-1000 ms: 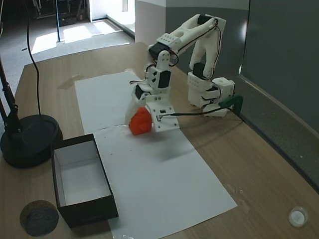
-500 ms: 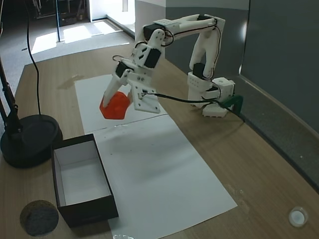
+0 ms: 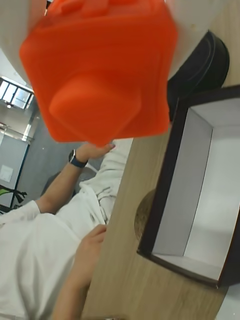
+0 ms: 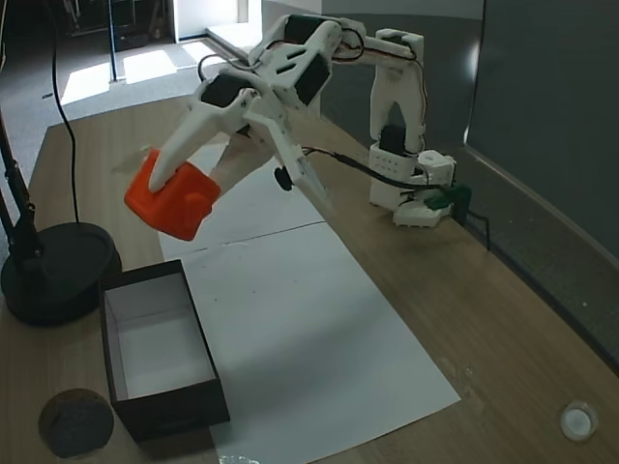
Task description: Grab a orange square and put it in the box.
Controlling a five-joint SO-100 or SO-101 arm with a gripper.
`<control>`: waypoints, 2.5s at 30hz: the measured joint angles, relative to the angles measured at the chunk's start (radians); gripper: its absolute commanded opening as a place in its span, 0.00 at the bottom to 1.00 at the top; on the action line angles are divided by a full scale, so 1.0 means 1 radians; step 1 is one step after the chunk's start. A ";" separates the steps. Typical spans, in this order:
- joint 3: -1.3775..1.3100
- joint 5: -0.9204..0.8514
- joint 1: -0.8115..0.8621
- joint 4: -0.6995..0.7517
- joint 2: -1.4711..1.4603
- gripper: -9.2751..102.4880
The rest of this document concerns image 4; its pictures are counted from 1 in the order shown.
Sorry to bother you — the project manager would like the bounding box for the orange cube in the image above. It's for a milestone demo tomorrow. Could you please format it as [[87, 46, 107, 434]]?
[[123, 148, 223, 242]]

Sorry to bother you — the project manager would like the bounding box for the brown cardboard box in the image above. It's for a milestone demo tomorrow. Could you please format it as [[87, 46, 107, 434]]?
[[98, 258, 232, 444]]

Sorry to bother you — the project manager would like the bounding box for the white paper sheet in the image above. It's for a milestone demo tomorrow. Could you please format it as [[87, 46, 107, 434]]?
[[143, 139, 328, 259], [180, 223, 463, 464]]

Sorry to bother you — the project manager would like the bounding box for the blue metal pole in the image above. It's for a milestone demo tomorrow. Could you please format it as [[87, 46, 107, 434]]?
[[108, 0, 120, 84]]

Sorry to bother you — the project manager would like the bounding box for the black desk lamp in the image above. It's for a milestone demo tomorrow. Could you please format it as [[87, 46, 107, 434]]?
[[0, 109, 124, 328]]

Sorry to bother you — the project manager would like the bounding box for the green table clamp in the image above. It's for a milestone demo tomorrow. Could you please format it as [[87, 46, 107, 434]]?
[[424, 183, 473, 224]]

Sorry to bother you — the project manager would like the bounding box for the white round desk cap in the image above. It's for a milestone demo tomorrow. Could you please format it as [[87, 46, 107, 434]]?
[[559, 400, 601, 443]]

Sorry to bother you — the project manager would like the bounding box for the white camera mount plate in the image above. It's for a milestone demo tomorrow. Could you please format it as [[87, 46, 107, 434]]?
[[243, 86, 334, 208]]

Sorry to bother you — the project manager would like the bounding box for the black lamp cable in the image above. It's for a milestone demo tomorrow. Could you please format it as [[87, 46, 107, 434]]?
[[49, 0, 82, 226]]

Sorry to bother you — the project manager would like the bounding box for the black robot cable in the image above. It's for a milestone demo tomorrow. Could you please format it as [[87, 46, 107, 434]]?
[[303, 146, 491, 251]]

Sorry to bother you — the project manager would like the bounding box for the round desk cable hole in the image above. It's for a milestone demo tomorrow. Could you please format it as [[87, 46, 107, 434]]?
[[38, 387, 117, 460]]

